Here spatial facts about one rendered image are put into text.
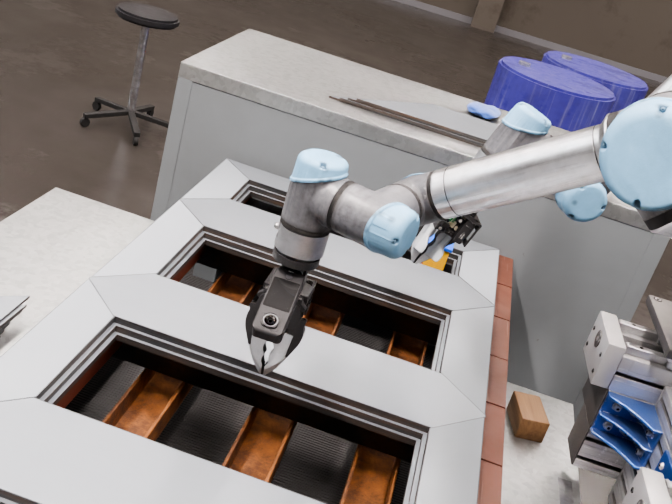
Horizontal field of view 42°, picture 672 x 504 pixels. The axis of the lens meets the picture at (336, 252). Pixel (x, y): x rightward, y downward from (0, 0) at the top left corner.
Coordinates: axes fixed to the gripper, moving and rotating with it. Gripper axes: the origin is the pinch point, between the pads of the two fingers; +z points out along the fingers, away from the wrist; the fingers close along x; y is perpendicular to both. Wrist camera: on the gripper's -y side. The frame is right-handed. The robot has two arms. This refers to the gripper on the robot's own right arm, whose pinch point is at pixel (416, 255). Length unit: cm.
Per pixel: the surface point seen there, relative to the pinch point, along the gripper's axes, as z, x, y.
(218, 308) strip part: 24.4, -28.9, 11.4
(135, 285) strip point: 29, -44, 9
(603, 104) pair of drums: -28, 128, -244
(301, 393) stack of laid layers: 20.7, -13.6, 30.4
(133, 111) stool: 117, -53, -302
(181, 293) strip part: 26.7, -35.6, 8.8
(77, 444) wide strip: 29, -45, 55
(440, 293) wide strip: 9.6, 15.7, -14.2
